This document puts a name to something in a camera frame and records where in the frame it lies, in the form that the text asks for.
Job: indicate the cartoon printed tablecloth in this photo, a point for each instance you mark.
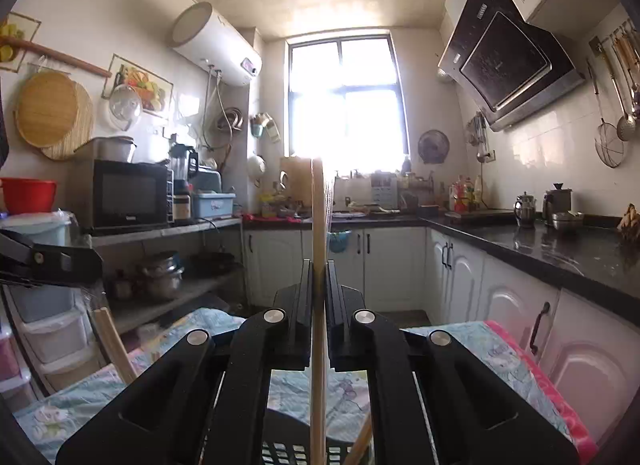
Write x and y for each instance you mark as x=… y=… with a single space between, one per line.
x=75 y=405

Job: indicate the glass pot lid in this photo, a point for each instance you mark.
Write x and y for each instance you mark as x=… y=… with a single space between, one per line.
x=125 y=105

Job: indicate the red plastic basin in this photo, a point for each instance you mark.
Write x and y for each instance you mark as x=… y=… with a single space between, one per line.
x=27 y=195

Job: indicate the framed fruit picture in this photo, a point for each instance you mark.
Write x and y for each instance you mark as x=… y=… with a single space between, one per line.
x=145 y=80
x=15 y=40

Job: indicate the white plastic drawer unit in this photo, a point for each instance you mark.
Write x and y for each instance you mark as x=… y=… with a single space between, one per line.
x=10 y=360

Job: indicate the wooden rolling pin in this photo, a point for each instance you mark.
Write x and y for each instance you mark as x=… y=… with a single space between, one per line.
x=60 y=57

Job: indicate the plastic-wrapped bamboo chopstick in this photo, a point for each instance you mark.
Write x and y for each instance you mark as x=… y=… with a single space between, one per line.
x=318 y=205
x=115 y=345
x=359 y=445

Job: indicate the blue hanging bin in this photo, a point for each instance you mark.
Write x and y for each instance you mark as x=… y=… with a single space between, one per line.
x=339 y=241

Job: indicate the black microwave oven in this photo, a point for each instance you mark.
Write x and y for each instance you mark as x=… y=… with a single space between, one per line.
x=130 y=195

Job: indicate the white base cabinets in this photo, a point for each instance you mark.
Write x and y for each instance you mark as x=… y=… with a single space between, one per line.
x=390 y=265

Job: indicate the small hanging kitchen tools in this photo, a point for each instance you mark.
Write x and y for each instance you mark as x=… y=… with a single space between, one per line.
x=480 y=137

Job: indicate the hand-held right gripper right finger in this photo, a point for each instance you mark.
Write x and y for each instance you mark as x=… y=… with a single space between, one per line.
x=342 y=305

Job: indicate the white water heater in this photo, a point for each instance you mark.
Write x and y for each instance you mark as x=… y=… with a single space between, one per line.
x=215 y=42

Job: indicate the green plastic utensil holder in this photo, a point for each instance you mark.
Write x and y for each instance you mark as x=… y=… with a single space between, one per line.
x=287 y=445

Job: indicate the steel bowl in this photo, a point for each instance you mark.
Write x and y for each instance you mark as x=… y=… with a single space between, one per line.
x=569 y=222

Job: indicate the small drawer organizer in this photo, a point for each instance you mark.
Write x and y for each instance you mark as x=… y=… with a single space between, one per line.
x=385 y=192

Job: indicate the black blender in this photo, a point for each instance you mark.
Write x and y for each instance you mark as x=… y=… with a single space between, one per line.
x=182 y=180

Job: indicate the metal baking tray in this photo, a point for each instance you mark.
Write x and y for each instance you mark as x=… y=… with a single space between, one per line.
x=107 y=150

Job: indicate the pastel plastic drawer tower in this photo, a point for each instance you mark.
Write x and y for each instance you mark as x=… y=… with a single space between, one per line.
x=50 y=320

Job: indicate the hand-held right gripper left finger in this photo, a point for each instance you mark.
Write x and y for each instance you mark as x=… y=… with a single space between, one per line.
x=300 y=305

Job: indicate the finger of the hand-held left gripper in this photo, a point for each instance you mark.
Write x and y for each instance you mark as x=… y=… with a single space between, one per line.
x=50 y=262

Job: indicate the steel kettle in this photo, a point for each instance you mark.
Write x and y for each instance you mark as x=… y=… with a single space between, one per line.
x=525 y=210

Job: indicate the blue plastic box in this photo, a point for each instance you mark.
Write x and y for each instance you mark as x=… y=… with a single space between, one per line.
x=214 y=206

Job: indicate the stacked steel pots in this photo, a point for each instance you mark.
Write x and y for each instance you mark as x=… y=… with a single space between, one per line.
x=162 y=277

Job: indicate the round bamboo tray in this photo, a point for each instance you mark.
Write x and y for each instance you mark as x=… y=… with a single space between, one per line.
x=50 y=110

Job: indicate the tan cutting board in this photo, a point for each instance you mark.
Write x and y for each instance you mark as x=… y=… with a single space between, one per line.
x=296 y=180

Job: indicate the black countertop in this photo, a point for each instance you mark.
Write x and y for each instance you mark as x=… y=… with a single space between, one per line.
x=550 y=250

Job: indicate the wall-mounted utensil cup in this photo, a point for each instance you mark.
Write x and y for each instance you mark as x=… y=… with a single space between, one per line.
x=262 y=127

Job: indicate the metal shelf rack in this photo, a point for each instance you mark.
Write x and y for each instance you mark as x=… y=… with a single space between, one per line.
x=200 y=290

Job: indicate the row of hanging kitchen utensils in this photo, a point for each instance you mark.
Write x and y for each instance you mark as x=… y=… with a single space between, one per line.
x=625 y=75

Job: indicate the white round hanging utensil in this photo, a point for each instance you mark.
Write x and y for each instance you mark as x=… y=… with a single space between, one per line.
x=256 y=170

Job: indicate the pile of dried roots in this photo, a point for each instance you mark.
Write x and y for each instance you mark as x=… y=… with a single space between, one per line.
x=630 y=220

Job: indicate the kitchen window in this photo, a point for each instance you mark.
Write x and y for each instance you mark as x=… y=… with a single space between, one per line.
x=345 y=95

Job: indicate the black range hood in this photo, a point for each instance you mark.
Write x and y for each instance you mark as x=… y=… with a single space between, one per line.
x=505 y=60

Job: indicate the cluster of condiment bottles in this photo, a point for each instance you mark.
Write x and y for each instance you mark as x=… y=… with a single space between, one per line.
x=465 y=195

